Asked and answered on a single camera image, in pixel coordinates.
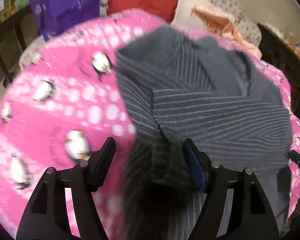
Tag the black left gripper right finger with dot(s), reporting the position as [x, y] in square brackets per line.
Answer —
[235, 206]

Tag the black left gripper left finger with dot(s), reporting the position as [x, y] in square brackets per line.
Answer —
[46, 216]

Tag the grey pinstriped suit jacket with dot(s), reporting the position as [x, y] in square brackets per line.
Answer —
[176, 88]

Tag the dark carved wooden cabinet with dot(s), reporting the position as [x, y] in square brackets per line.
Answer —
[277, 53]

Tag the pink penguin print quilt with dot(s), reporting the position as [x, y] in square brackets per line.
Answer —
[61, 108]

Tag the clutter items on cabinet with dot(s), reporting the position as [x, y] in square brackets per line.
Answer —
[287, 37]

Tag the peach fringed cloth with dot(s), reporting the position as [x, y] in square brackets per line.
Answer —
[222, 24]

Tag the white pillow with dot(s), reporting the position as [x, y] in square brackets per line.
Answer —
[185, 18]

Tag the dark wooden side table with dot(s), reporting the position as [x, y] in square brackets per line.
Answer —
[17, 31]

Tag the purple tote bag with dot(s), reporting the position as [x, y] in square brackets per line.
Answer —
[54, 17]

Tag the red heart shaped pillow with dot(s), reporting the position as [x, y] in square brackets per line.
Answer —
[164, 9]

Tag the green plastic basket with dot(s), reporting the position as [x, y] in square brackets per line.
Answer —
[19, 4]

